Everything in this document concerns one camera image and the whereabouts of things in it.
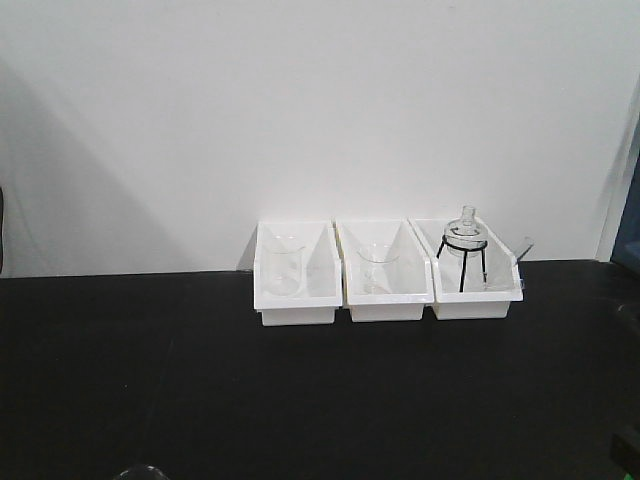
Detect clear glass dish rim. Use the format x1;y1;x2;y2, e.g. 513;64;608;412
112;464;167;480

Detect clear glass beaker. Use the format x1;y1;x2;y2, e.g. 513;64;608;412
262;235;304;296

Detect black wire tripod stand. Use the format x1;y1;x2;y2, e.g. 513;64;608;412
436;236;488;293

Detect clear glass conical flask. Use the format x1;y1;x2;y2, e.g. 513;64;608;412
357;243;399;295

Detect right white storage bin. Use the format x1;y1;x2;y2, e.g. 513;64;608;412
409;218;523;320

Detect middle white storage bin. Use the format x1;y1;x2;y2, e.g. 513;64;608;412
335;219;435;322

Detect round glass flask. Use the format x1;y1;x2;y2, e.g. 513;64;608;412
444;205;488;257

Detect left white storage bin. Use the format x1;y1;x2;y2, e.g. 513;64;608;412
253;220;343;326

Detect white storage bin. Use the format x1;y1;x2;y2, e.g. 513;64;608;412
253;220;343;326
335;219;435;322
409;218;523;320

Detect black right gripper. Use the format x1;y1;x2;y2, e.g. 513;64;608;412
610;424;640;473

